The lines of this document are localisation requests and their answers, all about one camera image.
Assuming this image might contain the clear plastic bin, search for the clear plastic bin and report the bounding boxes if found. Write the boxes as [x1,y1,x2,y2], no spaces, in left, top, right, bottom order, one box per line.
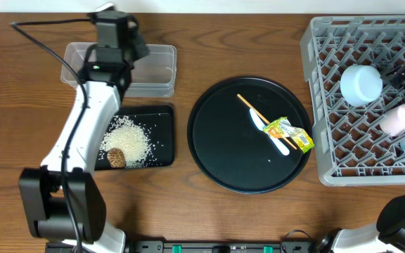
[60,42,177,98]

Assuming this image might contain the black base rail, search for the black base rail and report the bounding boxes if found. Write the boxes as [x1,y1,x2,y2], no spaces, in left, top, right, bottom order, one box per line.
[45,239,316,253]

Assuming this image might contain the pink cup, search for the pink cup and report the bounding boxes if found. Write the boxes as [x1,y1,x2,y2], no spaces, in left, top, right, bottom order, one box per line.
[379,104,405,137]

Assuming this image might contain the light blue bowl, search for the light blue bowl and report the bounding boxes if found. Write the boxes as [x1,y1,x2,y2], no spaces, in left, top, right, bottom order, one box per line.
[340,65,383,107]

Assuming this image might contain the white plastic spoon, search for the white plastic spoon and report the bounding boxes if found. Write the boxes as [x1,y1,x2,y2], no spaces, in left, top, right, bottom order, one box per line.
[249,108,290,156]

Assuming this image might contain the wooden chopstick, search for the wooden chopstick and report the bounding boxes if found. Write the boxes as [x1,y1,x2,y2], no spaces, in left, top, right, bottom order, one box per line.
[237,93,297,150]

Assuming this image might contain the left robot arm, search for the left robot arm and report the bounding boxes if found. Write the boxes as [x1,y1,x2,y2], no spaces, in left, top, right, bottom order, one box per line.
[18,15,148,252]

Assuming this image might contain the black rectangular tray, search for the black rectangular tray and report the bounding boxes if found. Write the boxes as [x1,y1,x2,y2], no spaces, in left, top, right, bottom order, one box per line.
[95,105,174,171]

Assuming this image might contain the round black serving tray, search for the round black serving tray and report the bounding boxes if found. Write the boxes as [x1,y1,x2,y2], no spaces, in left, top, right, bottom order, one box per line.
[188,77,311,194]

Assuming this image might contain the rice grains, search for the rice grains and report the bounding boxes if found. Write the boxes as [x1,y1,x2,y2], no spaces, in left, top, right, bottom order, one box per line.
[97,115,158,169]

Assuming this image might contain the grey dishwasher rack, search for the grey dishwasher rack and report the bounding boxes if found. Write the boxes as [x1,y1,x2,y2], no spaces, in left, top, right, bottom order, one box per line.
[300,15,405,186]

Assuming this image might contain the brown food scrap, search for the brown food scrap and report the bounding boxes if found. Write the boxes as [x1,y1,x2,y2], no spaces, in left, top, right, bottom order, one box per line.
[107,148,126,169]

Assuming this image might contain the yellow snack wrapper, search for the yellow snack wrapper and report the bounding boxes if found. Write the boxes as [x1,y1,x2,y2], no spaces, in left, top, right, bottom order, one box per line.
[263,117,314,153]

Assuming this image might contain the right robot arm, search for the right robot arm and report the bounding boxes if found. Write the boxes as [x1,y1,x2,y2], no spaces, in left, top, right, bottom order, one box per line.
[314,64,405,252]

